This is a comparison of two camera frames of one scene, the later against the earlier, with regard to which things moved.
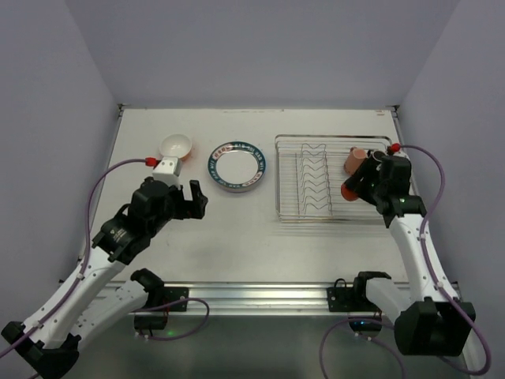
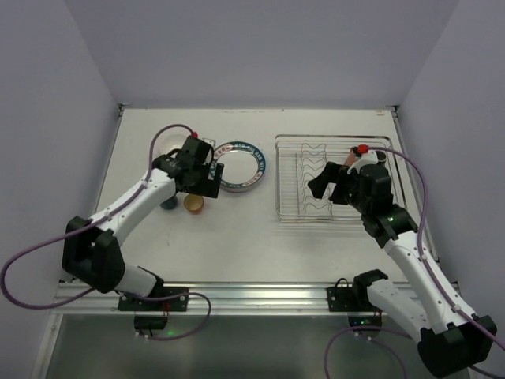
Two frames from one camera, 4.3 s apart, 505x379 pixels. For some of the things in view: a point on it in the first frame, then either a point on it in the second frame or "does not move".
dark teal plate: (237, 166) does not move
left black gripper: (185, 205) → (211, 183)
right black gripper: (364, 181) → (339, 186)
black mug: (378, 155) does not move
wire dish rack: (309, 171) does not move
